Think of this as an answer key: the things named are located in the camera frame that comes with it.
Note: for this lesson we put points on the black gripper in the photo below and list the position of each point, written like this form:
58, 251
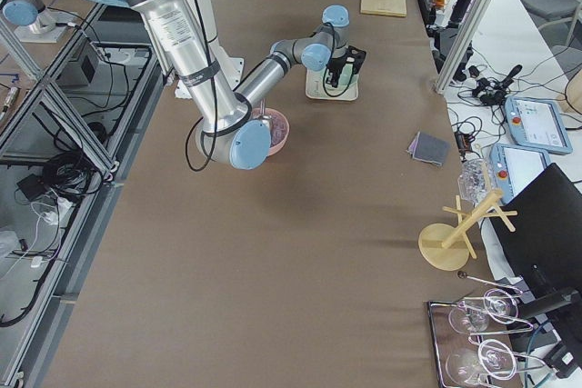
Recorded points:
336, 71

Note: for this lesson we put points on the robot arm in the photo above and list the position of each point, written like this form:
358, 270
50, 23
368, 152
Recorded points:
228, 132

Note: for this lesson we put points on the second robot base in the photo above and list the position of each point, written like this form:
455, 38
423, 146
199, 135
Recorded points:
33, 22

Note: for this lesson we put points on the cream bunny print tray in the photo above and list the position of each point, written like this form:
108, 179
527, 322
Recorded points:
319, 86

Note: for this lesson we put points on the pink bowl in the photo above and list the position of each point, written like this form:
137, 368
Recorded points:
274, 150

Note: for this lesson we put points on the clear ice cubes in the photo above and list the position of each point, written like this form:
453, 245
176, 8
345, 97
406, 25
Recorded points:
280, 130

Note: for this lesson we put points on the purple folded cloth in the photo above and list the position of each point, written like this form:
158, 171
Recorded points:
413, 145

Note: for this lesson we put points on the metal ice scoop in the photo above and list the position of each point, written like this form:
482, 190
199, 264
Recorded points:
263, 117

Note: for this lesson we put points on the grey folded cloth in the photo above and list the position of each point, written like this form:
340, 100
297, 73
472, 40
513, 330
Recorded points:
431, 150

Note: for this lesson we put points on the black water bottle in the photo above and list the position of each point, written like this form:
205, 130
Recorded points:
458, 13

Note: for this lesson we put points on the clear glass mug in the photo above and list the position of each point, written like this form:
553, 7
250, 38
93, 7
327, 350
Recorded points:
474, 181

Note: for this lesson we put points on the upper teach pendant tablet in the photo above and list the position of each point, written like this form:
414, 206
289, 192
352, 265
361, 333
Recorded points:
537, 123

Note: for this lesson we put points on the teach pendant tablet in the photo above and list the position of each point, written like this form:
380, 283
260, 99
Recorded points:
515, 167
537, 123

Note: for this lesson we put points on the lower teach pendant tablet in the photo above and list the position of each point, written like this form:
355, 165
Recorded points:
515, 167

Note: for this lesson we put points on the round wooden stand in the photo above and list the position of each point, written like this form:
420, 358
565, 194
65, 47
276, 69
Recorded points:
447, 247

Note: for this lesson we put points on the small metal spoon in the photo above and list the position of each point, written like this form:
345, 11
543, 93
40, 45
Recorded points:
464, 275

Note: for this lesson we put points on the black monitor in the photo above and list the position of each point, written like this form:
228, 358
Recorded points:
545, 248

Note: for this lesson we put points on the upper wine glass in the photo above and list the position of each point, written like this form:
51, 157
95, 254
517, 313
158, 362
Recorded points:
474, 314

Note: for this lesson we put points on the wine glass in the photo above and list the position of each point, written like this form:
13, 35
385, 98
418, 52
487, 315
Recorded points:
474, 314
475, 368

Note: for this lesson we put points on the lower wine glass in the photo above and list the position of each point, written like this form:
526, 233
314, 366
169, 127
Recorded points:
475, 368

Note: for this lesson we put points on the black power adapter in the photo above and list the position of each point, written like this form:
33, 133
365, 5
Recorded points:
31, 187

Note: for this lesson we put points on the aluminium frame post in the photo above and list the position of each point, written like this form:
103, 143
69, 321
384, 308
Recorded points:
459, 47

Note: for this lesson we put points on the metal wire glass rack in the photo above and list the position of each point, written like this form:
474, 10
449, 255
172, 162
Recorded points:
470, 339

